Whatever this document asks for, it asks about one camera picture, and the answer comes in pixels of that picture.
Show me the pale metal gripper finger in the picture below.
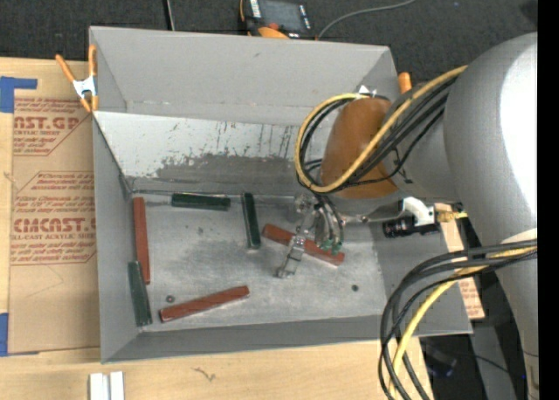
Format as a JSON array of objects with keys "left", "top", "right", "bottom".
[
  {"left": 273, "top": 235, "right": 301, "bottom": 279},
  {"left": 282, "top": 237, "right": 307, "bottom": 279}
]

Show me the brown cardboard board, red print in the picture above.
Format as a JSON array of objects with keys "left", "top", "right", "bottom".
[{"left": 0, "top": 56, "right": 102, "bottom": 356}]

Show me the black cylinder on white bracket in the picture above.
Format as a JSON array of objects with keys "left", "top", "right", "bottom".
[{"left": 383, "top": 197, "right": 466, "bottom": 239}]

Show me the grey metal bin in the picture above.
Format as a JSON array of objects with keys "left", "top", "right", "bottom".
[{"left": 88, "top": 25, "right": 474, "bottom": 364}]

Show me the dark green flat block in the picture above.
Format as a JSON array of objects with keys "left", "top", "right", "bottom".
[
  {"left": 240, "top": 191, "right": 262, "bottom": 251},
  {"left": 170, "top": 192, "right": 232, "bottom": 212},
  {"left": 127, "top": 260, "right": 154, "bottom": 328}
]

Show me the red-brown flat block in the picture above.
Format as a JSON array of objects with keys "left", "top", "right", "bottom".
[
  {"left": 260, "top": 223, "right": 346, "bottom": 267},
  {"left": 132, "top": 196, "right": 152, "bottom": 286},
  {"left": 158, "top": 285, "right": 252, "bottom": 324}
]

